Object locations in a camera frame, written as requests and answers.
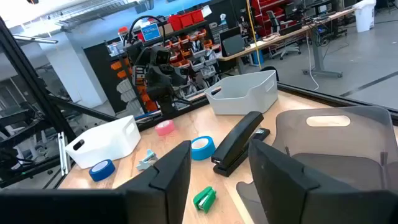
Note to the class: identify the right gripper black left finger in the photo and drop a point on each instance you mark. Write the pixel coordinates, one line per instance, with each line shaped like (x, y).
(161, 186)

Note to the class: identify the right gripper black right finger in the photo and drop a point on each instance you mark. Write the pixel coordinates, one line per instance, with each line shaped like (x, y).
(295, 193)

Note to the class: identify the light blue staple remover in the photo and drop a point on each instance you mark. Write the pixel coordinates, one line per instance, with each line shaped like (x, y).
(146, 161)

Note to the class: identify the green mini stapler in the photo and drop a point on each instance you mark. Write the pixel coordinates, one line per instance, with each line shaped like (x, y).
(204, 199)

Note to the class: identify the pink tape roll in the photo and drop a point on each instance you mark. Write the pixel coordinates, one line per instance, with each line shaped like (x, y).
(164, 128)

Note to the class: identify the large black stapler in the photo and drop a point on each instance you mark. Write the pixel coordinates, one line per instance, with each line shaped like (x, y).
(239, 140)

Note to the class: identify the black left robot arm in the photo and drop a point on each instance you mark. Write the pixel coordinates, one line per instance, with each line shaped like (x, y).
(135, 53)

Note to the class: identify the light blue tape roll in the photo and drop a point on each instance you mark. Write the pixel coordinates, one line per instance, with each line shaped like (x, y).
(203, 151)

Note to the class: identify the dark blue tape roll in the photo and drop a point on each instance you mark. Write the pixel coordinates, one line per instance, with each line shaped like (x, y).
(102, 172)

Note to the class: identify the black parts bin shelf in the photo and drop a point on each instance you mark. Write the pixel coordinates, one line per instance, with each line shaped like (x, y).
(199, 59)

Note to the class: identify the blue sign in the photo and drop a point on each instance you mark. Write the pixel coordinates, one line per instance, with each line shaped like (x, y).
(150, 32)

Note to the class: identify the red storage bin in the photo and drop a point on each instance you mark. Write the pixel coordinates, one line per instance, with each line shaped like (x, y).
(186, 20)
(174, 22)
(197, 16)

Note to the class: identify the dark grey translucent bin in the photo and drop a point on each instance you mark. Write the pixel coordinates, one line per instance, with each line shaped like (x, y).
(335, 146)

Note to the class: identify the black laptop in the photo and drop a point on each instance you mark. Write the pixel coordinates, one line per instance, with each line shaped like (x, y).
(232, 43)

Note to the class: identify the off-white stepped bin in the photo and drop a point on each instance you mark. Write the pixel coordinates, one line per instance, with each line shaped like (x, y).
(245, 96)

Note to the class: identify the red shelf cabinet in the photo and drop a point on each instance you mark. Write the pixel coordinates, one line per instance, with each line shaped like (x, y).
(264, 12)

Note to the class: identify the long wooden desk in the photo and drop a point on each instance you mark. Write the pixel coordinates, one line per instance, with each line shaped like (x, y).
(280, 39)

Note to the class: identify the black office chair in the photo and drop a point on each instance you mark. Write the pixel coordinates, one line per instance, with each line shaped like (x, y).
(274, 21)

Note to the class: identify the white trash bin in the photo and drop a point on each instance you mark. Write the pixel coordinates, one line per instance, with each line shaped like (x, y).
(364, 17)

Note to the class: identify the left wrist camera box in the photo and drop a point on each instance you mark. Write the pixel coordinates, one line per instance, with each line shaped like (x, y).
(160, 57)

